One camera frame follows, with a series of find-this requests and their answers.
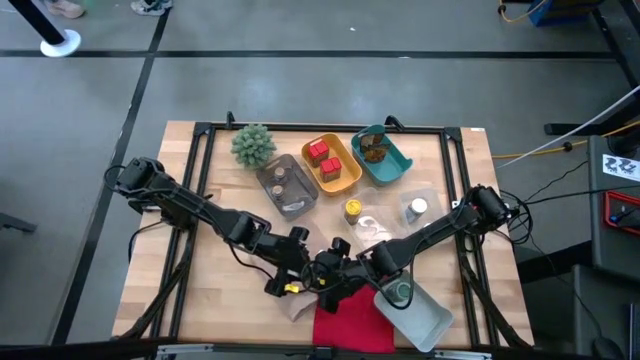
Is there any red patterned spice tin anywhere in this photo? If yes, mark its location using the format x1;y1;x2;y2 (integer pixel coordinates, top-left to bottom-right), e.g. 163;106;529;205
307;139;331;169
319;156;344;184

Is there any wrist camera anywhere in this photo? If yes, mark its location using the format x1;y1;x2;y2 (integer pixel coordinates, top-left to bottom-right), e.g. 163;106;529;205
317;284;354;315
263;272;301;299

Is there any beige cloth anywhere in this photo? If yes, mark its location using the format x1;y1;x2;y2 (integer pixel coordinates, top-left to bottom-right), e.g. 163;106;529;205
249;249;321;324

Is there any black cabinet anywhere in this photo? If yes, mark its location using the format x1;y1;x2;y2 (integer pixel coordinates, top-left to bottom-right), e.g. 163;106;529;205
589;134;640;269

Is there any black floor foot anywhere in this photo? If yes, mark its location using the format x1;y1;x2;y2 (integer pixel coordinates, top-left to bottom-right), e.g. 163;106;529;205
0;212;37;235

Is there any yellow plastic bin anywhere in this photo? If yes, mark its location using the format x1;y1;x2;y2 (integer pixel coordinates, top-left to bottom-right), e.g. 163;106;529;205
300;132;364;197

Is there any red cloth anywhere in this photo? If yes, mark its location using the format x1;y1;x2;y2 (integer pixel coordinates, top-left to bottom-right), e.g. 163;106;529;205
312;283;396;355

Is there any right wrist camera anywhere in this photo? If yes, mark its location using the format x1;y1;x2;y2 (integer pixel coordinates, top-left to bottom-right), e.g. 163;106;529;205
317;284;354;315

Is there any yellow-lid spice jar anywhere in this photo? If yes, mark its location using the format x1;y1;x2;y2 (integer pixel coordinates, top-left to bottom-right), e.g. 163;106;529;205
343;198;364;226

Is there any blue crate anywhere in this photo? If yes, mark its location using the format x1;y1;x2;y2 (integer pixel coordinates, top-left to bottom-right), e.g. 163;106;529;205
527;0;604;27

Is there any black cable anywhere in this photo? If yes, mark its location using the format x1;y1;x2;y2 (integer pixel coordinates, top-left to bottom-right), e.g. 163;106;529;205
522;183;640;206

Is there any green-lid spice jar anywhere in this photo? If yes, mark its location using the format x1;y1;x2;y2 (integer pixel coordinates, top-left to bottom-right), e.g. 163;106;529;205
387;279;414;304

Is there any grey transparent plastic bin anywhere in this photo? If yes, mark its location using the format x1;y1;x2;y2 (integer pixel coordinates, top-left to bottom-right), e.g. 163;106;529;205
254;152;320;220

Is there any teal plastic bin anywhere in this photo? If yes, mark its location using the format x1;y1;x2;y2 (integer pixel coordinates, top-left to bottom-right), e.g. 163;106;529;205
349;123;414;188

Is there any white printed sticker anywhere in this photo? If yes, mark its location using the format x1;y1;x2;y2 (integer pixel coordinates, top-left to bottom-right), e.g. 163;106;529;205
602;153;640;182

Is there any black floor stand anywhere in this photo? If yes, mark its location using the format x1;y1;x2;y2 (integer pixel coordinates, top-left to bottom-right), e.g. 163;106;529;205
543;94;640;137

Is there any yellow cable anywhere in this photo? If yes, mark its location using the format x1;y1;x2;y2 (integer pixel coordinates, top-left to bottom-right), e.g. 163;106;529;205
497;0;549;25
492;119;640;161

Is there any red-framed device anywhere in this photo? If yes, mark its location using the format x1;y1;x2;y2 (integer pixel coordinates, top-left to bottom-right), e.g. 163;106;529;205
603;190;640;237

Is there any person's foot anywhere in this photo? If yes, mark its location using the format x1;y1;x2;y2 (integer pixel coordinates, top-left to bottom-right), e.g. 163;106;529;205
43;0;86;20
130;0;174;17

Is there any brown spice pouch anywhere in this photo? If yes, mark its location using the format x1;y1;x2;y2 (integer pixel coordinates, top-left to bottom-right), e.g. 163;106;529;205
364;142;393;165
359;124;387;151

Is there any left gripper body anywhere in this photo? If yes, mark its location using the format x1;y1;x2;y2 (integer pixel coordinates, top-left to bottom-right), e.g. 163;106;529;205
257;227;314;281

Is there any white plastic bin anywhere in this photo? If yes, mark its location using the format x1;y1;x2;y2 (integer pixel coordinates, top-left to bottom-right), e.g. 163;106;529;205
373;269;455;354

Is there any white cable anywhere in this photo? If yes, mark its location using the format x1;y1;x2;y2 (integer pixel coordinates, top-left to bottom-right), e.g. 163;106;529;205
497;84;640;169

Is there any white-lid spice jar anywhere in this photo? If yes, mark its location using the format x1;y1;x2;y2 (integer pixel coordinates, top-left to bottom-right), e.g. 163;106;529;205
404;197;429;224

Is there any green spiky plant ornament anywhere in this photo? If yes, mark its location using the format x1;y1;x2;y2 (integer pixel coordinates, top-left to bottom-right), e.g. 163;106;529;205
230;123;278;170

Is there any stanchion post white base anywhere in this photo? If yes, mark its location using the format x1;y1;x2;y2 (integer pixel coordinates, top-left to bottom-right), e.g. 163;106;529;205
8;0;83;59

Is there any computer mouse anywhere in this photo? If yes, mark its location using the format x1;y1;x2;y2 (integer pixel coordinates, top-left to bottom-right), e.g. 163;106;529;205
592;335;624;360

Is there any dark grey desk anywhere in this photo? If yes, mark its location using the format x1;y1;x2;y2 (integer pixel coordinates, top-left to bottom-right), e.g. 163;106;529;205
572;264;640;360

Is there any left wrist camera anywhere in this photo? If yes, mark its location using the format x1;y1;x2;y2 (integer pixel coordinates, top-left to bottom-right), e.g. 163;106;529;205
263;272;301;299

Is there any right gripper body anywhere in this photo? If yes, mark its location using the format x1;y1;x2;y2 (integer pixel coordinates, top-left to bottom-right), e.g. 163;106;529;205
324;249;376;296

